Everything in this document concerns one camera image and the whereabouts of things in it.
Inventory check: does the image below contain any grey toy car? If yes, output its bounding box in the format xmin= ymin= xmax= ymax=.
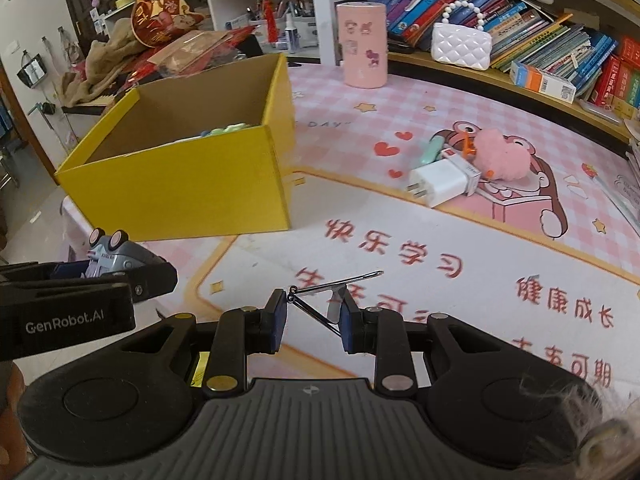
xmin=85 ymin=228 xmax=160 ymax=278

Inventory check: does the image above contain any white charger plug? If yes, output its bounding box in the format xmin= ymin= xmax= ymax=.
xmin=407 ymin=148 xmax=480 ymax=208

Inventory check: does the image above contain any mint green hair band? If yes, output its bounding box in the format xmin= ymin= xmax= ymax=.
xmin=420 ymin=134 xmax=445 ymax=165

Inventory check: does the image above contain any pink plush toy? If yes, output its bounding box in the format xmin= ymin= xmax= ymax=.
xmin=463 ymin=129 xmax=530 ymax=181

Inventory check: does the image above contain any green dinosaur toy blue cap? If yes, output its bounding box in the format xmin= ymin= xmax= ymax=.
xmin=200 ymin=122 xmax=248 ymax=138

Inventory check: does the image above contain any right hand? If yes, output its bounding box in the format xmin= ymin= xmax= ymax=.
xmin=519 ymin=378 xmax=640 ymax=480

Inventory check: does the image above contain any pink cartoon desk mat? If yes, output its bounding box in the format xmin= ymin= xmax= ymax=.
xmin=60 ymin=64 xmax=640 ymax=411

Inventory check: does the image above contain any yellow cardboard box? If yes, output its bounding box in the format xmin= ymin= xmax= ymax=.
xmin=56 ymin=54 xmax=295 ymax=242

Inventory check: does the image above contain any brown blanket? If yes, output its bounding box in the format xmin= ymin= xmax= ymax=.
xmin=55 ymin=18 xmax=148 ymax=107

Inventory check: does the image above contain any strawberry topped ruler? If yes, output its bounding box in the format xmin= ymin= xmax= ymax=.
xmin=582 ymin=162 xmax=640 ymax=235

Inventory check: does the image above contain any blue orange white box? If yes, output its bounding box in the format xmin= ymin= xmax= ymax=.
xmin=509 ymin=62 xmax=576 ymax=104

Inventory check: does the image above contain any white quilted pearl handbag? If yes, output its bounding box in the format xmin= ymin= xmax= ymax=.
xmin=431 ymin=0 xmax=492 ymax=72

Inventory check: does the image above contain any pink cylindrical cup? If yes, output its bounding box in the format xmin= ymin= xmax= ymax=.
xmin=336 ymin=1 xmax=388 ymax=89

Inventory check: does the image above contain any red gold cartoon decoration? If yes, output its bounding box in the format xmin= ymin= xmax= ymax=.
xmin=130 ymin=0 xmax=205 ymax=48

